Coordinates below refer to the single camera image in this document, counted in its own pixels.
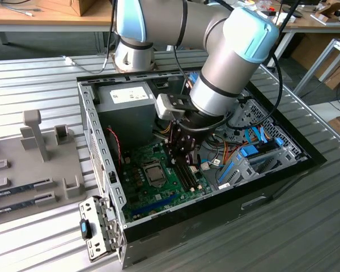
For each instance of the black stand pole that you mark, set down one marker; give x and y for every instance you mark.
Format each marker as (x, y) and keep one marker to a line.
(289, 14)

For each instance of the blue plastic rail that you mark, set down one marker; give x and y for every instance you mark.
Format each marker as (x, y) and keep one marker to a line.
(226, 173)

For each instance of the hard disk in blue carrier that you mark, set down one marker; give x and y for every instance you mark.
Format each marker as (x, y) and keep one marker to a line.
(250, 150)

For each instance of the wooden desk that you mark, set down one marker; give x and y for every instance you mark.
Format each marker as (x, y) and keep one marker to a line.
(309, 24)
(45, 20)

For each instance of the blue expansion slot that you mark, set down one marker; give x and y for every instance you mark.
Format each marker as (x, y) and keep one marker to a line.
(158, 202)

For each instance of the CPU socket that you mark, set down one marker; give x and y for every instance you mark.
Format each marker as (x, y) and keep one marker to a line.
(156, 186)

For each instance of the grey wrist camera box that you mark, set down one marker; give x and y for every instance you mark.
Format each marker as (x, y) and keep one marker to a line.
(165, 109)

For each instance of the CPU with silver top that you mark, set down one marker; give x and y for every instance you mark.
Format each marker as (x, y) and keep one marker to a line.
(153, 173)

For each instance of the black case fan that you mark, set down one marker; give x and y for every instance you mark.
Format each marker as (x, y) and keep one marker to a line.
(113, 153)

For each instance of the grey metal disk bay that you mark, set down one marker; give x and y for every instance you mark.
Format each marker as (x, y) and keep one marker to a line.
(245, 174)

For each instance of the grey power supply unit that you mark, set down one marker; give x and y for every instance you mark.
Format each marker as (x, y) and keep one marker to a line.
(122, 122)

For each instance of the grey metal drive cage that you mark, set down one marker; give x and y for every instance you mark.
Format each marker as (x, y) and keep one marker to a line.
(241, 113)

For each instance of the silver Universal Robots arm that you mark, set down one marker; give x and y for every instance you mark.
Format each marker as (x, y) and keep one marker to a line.
(229, 71)

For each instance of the silver slot bracket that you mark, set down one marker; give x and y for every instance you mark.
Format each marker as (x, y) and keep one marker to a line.
(97, 248)

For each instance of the brown base plate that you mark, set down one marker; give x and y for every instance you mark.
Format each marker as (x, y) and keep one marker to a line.
(156, 67)

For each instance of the green motherboard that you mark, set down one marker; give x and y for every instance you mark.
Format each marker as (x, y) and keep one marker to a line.
(158, 195)

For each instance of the large cardboard box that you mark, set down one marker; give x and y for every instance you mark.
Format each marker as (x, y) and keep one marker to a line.
(306, 48)

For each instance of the black open PC case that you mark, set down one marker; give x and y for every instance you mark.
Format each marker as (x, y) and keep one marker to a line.
(201, 226)

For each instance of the white box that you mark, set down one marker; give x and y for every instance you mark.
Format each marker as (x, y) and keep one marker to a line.
(289, 19)

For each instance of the grey parts rack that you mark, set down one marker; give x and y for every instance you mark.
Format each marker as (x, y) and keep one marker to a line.
(22, 170)

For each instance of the open cardboard box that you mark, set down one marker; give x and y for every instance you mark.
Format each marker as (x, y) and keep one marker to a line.
(328, 10)

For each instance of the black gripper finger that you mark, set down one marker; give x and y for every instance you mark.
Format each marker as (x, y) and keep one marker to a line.
(188, 144)
(175, 139)

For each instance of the RAM stick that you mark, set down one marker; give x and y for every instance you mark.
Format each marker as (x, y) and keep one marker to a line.
(17, 204)
(17, 189)

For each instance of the aluminium profile frame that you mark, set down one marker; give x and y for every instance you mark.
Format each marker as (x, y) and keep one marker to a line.
(314, 67)

